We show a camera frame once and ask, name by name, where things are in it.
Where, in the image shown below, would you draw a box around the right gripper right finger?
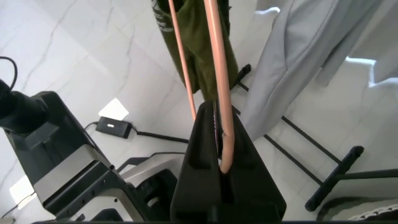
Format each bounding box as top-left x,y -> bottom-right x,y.
223,105 -> 287,222

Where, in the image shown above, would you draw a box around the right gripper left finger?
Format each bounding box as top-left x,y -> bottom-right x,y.
170,100 -> 224,222

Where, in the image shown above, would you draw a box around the pink clothes hanger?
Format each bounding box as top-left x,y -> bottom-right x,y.
167,0 -> 236,174

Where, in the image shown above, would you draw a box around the green garment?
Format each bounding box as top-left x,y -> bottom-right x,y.
151,0 -> 239,101

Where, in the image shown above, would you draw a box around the pale grey shorts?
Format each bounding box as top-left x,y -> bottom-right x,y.
239,0 -> 398,141

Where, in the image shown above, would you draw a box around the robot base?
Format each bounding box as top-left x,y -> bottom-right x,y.
0,79 -> 187,222

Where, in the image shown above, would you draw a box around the black clothes rack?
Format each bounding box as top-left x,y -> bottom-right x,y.
231,63 -> 398,212

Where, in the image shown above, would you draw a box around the black power adapter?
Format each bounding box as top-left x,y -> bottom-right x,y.
95,116 -> 134,139

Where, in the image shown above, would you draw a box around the white curtain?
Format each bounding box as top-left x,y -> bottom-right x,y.
254,0 -> 398,85

